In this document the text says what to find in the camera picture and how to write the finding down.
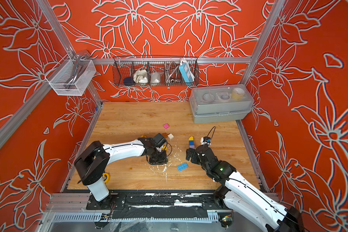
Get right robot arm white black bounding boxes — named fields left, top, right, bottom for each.
left=186, top=144, right=306, bottom=232

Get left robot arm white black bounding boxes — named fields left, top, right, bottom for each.
left=74, top=133, right=172, bottom=202

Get white lego brick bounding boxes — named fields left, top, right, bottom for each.
left=168, top=133, right=174, bottom=140

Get light blue lego plate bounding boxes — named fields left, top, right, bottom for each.
left=177, top=162, right=189, bottom=172

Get grey plastic storage box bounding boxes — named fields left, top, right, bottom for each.
left=189, top=84, right=254, bottom=124

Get tape roll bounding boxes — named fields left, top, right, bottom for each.
left=102, top=173, right=110, bottom=183

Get white crumpled bag in basket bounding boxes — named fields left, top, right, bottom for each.
left=133, top=70, right=148, bottom=84

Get light blue box in basket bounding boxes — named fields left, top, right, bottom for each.
left=179, top=59, right=195, bottom=86

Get metal tongs in bin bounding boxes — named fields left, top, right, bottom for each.
left=66, top=50, right=90, bottom=89

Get black wire wall basket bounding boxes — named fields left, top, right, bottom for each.
left=112, top=55, right=200, bottom=87

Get aluminium rear rail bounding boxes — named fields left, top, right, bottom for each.
left=92, top=57, right=251, bottom=65

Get clear plastic wall bin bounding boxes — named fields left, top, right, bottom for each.
left=46, top=50, right=96, bottom=96

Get aluminium frame rail left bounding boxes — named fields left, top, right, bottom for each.
left=0, top=83, right=51, bottom=149

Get aluminium frame post right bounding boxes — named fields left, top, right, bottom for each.
left=239, top=0, right=285, bottom=85

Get aluminium frame post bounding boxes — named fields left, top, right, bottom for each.
left=239, top=0, right=285, bottom=85
left=37, top=1, right=102, bottom=106

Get aluminium frame post left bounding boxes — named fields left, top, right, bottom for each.
left=37, top=1, right=102, bottom=106

